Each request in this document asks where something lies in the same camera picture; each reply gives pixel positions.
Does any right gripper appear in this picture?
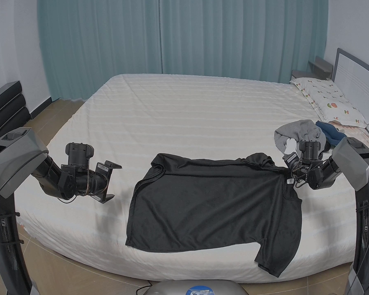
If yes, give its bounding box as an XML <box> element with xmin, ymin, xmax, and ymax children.
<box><xmin>283</xmin><ymin>152</ymin><xmax>304</xmax><ymax>175</ymax></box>

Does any blue-green curtain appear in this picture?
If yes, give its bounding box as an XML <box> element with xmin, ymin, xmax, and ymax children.
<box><xmin>37</xmin><ymin>0</ymin><xmax>329</xmax><ymax>101</ymax></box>

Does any black T-shirt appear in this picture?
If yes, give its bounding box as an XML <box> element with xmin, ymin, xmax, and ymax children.
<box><xmin>125</xmin><ymin>153</ymin><xmax>302</xmax><ymax>278</ymax></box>

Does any grey bedside table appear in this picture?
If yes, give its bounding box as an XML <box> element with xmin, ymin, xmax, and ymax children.
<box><xmin>292</xmin><ymin>57</ymin><xmax>333</xmax><ymax>84</ymax></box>

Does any pile of clothes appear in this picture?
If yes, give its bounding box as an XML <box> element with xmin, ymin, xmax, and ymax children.
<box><xmin>274</xmin><ymin>119</ymin><xmax>347</xmax><ymax>162</ymax></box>

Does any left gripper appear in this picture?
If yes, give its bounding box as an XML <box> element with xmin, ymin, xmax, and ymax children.
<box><xmin>77</xmin><ymin>161</ymin><xmax>123</xmax><ymax>205</ymax></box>

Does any white printed pillow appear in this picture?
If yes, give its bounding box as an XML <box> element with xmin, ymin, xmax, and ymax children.
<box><xmin>290</xmin><ymin>77</ymin><xmax>369</xmax><ymax>129</ymax></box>

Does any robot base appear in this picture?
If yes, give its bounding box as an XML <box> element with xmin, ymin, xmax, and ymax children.
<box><xmin>143</xmin><ymin>281</ymin><xmax>245</xmax><ymax>295</ymax></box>

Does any bed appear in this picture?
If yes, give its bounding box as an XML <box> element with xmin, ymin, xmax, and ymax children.
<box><xmin>14</xmin><ymin>47</ymin><xmax>369</xmax><ymax>283</ymax></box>

